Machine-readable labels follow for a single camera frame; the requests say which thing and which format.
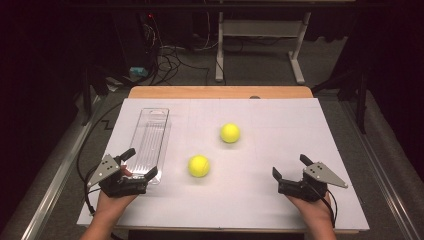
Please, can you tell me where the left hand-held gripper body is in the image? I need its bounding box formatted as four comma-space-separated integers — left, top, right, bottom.
87, 153, 148, 198

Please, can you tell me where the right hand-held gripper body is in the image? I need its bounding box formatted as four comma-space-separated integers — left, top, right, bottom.
277, 162, 349, 203

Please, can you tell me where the clear plastic tray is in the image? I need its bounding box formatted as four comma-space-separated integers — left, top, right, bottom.
123, 107, 173, 186

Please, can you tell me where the yellow tennis ball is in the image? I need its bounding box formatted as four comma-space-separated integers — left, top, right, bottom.
219, 122, 242, 145
187, 154, 211, 178

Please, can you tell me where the person's left hand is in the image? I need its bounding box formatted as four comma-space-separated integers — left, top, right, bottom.
94, 165, 138, 219

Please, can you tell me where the person's right hand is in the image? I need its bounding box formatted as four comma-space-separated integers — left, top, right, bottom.
285, 194, 335, 229

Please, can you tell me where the white table cover board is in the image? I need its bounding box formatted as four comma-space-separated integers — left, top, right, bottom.
77, 97, 370, 232

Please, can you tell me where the black metal stand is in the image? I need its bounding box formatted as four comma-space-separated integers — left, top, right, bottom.
312, 64, 372, 135
79, 64, 113, 127

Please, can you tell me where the teal box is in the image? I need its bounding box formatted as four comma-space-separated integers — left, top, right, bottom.
129, 66, 149, 78

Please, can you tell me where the black computer tower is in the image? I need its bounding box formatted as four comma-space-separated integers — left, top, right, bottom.
111, 11, 159, 73

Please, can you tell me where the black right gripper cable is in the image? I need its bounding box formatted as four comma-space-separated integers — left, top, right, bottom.
309, 184, 339, 229

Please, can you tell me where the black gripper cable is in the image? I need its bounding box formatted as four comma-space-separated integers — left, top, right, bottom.
309, 184, 339, 229
83, 163, 101, 216

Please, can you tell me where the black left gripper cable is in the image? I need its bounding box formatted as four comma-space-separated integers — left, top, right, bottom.
83, 163, 101, 216

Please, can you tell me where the black floor cable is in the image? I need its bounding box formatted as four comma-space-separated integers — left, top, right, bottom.
76, 101, 124, 183

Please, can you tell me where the aluminium floor rail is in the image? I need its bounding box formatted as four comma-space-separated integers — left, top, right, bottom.
338, 99, 424, 240
20, 94, 113, 240

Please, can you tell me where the tangle of floor cables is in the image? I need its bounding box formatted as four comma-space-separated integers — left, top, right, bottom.
143, 13, 218, 87

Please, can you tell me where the white desk frame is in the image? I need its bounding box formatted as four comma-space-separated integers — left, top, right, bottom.
214, 11, 313, 85

